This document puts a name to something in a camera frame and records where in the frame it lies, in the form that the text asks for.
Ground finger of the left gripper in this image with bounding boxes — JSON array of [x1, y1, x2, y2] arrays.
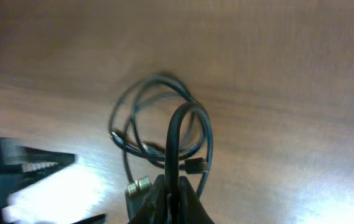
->
[[0, 146, 77, 187], [72, 213, 107, 224]]

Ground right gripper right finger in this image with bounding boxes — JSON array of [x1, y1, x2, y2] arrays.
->
[[179, 176, 214, 224]]

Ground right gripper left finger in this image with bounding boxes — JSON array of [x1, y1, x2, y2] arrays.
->
[[128, 174, 167, 224]]

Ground thin black USB cable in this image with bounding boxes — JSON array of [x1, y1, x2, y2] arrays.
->
[[107, 72, 214, 224]]

